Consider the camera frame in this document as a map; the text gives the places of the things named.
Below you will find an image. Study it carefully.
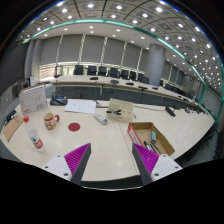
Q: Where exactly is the black tool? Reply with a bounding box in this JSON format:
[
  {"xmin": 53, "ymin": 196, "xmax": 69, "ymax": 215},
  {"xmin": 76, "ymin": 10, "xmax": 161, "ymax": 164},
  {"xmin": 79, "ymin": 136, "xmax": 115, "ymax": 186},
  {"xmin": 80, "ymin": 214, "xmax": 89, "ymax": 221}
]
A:
[{"xmin": 106, "ymin": 109, "xmax": 123, "ymax": 116}]

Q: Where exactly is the flat round red coaster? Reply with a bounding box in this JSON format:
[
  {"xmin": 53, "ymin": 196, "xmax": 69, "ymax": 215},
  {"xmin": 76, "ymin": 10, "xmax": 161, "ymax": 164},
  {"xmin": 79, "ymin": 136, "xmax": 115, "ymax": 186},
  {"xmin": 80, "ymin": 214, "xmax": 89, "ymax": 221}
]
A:
[{"xmin": 67, "ymin": 122, "xmax": 81, "ymax": 132}]

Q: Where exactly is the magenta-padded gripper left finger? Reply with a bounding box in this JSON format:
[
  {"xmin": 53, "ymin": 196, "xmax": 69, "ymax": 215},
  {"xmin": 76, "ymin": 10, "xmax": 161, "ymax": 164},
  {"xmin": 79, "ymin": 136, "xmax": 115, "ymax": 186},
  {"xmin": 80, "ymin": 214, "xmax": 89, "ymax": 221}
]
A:
[{"xmin": 42, "ymin": 142, "xmax": 92, "ymax": 186}]

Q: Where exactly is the brown paper envelope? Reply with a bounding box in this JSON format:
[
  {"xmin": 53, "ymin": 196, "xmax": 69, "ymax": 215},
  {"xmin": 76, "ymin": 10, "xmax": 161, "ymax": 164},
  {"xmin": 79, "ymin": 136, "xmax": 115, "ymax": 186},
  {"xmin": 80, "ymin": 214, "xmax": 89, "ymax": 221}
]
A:
[{"xmin": 1, "ymin": 114, "xmax": 25, "ymax": 142}]

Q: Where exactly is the long curved conference desk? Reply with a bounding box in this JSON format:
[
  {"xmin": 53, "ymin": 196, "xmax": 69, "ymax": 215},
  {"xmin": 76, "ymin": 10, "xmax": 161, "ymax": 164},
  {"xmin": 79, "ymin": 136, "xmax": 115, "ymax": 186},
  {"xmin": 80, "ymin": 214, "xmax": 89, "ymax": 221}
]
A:
[{"xmin": 39, "ymin": 74, "xmax": 209, "ymax": 113}]

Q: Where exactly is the white open box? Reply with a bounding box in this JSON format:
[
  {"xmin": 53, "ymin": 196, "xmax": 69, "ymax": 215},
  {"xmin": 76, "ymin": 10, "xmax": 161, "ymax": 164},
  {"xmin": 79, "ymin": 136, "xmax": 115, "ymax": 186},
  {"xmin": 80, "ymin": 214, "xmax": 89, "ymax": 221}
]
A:
[{"xmin": 105, "ymin": 97, "xmax": 135, "ymax": 123}]

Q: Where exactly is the clear red-capped water bottle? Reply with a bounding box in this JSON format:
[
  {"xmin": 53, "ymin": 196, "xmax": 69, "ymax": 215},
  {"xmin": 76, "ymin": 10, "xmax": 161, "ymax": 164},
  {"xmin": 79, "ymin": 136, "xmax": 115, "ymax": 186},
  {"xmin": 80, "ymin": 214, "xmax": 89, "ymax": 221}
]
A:
[{"xmin": 23, "ymin": 115, "xmax": 46, "ymax": 153}]

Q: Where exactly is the brown open cardboard box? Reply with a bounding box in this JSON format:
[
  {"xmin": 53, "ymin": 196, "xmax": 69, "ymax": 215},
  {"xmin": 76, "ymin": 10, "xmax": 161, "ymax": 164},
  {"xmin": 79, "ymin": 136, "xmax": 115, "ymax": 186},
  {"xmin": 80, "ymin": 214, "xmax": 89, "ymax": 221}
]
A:
[{"xmin": 127, "ymin": 121, "xmax": 176, "ymax": 157}]

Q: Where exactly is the red floral ceramic mug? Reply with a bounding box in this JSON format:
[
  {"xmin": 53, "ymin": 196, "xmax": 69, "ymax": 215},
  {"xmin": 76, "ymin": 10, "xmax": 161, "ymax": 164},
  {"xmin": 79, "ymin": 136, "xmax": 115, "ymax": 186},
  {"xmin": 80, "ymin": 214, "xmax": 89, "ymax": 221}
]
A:
[{"xmin": 43, "ymin": 112, "xmax": 61, "ymax": 131}]

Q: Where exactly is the group of ceiling lights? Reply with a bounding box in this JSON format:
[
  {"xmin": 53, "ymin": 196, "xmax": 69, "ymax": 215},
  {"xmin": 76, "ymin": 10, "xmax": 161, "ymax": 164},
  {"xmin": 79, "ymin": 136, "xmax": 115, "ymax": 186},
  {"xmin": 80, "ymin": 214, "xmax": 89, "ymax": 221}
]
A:
[{"xmin": 19, "ymin": 1, "xmax": 221, "ymax": 88}]

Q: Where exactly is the row of black office chairs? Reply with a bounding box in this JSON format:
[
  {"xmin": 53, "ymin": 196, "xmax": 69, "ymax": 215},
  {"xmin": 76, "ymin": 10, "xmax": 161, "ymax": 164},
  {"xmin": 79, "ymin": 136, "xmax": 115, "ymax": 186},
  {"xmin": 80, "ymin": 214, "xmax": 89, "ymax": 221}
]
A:
[{"xmin": 73, "ymin": 64, "xmax": 151, "ymax": 85}]

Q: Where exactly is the black desktop microphone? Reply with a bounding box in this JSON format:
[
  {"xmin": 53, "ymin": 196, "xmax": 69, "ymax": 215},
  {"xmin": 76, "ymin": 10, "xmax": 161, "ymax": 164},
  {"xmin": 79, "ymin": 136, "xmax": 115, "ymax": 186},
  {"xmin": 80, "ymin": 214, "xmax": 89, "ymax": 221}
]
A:
[{"xmin": 164, "ymin": 106, "xmax": 177, "ymax": 118}]

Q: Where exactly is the white printed paper sheet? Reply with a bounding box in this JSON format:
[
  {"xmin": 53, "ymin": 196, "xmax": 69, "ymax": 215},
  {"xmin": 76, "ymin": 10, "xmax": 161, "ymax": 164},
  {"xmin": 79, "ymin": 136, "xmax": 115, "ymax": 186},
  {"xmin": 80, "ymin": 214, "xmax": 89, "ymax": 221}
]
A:
[{"xmin": 63, "ymin": 99, "xmax": 98, "ymax": 115}]

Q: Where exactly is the white paper carton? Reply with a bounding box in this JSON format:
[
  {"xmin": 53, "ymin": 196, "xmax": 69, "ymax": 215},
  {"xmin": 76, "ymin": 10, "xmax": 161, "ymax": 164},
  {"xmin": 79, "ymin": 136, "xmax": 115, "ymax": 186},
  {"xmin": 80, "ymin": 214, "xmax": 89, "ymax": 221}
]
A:
[{"xmin": 18, "ymin": 83, "xmax": 49, "ymax": 116}]

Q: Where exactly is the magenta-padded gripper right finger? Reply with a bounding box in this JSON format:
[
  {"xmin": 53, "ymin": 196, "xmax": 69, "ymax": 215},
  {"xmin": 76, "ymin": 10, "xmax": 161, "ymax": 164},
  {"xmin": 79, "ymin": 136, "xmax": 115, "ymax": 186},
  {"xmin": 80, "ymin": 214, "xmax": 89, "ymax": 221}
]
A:
[{"xmin": 131, "ymin": 143, "xmax": 184, "ymax": 186}]

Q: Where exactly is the grey-green hand tool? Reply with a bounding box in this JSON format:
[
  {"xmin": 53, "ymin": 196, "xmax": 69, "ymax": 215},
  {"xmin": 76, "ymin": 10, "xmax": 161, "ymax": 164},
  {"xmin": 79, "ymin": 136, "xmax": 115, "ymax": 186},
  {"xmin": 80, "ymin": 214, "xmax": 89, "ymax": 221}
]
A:
[{"xmin": 149, "ymin": 130, "xmax": 158, "ymax": 144}]

